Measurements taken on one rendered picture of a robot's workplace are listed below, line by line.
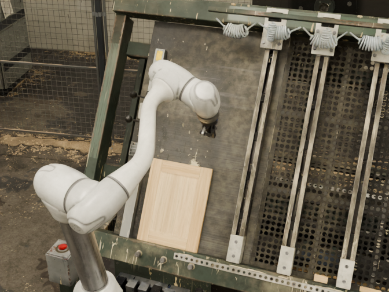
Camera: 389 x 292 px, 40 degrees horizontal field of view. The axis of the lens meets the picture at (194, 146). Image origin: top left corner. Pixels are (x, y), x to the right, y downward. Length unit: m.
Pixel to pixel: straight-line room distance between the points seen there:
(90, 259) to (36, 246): 2.23
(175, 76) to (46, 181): 0.58
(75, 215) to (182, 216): 1.06
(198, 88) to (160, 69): 0.18
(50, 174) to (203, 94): 0.57
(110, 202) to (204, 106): 0.48
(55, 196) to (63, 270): 0.95
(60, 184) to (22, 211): 2.88
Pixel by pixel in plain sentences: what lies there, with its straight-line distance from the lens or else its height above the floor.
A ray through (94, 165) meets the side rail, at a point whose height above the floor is 1.17.
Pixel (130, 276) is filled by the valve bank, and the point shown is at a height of 0.74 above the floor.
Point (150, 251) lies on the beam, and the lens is 2.66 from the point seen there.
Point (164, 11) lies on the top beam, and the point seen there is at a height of 1.88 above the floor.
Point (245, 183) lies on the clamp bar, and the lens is 2.53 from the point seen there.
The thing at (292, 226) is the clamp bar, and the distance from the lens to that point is 2.49.
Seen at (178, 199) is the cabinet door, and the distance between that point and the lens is 2.64.
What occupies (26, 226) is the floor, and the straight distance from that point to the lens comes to 4.42.
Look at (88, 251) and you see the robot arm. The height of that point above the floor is 1.34.
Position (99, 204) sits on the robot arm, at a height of 1.64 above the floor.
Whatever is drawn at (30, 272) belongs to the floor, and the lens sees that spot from 4.00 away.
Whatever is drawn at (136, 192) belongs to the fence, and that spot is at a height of 1.09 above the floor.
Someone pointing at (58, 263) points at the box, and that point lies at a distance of 2.64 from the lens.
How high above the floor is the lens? 2.58
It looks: 29 degrees down
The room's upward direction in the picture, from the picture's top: 1 degrees clockwise
